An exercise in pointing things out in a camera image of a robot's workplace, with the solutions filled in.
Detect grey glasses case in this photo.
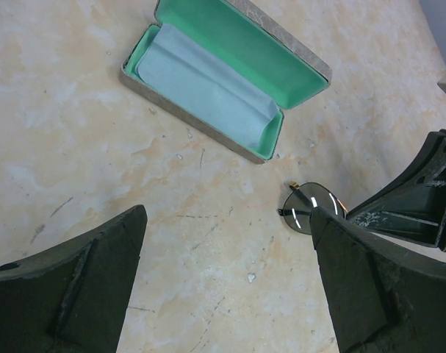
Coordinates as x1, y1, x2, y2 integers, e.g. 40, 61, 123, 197
120, 1, 332, 164

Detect light blue cleaning cloth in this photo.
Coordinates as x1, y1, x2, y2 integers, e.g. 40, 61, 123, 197
135, 24, 279, 153

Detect metal frame sunglasses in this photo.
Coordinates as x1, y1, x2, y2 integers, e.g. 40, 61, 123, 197
277, 182, 348, 235

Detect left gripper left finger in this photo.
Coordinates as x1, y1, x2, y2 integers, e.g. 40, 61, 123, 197
0, 204, 147, 352

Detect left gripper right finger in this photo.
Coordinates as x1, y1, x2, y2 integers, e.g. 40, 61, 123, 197
310, 207, 446, 352

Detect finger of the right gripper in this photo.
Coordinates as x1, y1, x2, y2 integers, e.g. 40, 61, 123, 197
346, 129, 446, 252

